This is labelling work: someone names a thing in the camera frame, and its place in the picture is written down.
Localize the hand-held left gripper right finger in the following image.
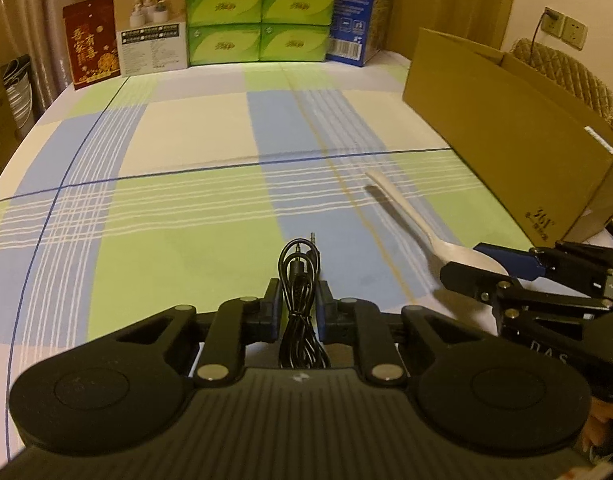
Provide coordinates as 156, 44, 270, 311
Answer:
315, 281, 492, 387

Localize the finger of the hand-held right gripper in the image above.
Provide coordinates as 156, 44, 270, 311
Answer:
440, 260, 613, 312
473, 241, 613, 281

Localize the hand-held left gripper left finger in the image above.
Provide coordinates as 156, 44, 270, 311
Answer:
94, 277, 282, 387

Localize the black audio cable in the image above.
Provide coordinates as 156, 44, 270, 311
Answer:
277, 231, 332, 370

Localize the white plastic spoon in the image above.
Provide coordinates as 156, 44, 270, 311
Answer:
365, 170, 509, 277

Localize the brown cardboard box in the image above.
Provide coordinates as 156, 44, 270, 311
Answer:
403, 27, 613, 246

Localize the checked cloth desktop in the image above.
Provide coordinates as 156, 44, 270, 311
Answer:
0, 50, 612, 466

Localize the person's right hand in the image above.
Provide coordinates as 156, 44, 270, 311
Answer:
582, 401, 613, 462

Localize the quilted beige chair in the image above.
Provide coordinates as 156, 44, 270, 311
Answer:
509, 37, 613, 128

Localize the yellow wooden door panel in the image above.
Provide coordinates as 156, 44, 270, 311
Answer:
386, 0, 522, 58

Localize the blue milk carton box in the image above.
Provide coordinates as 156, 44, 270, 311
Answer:
325, 0, 398, 67

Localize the stack of green tissue boxes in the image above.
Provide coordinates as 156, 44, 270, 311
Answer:
186, 0, 337, 67

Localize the white product box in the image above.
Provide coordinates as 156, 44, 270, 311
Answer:
112, 0, 190, 77

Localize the red gift box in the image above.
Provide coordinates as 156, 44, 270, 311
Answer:
63, 0, 122, 91

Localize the stack of metal basins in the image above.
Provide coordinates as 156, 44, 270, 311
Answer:
1, 56, 36, 133

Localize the cream wall socket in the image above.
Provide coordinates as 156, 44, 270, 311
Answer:
563, 15, 588, 50
543, 7, 567, 36

